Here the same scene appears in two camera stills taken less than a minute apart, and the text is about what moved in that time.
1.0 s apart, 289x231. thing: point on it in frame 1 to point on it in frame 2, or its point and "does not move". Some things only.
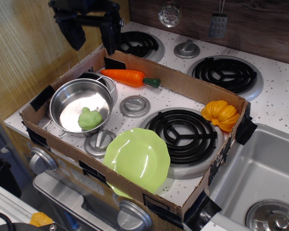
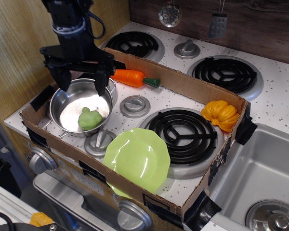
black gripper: (67, 13) to (75, 52)
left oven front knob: (41, 161) does not move
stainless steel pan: (100, 95) does not move
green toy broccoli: (88, 120) does not move
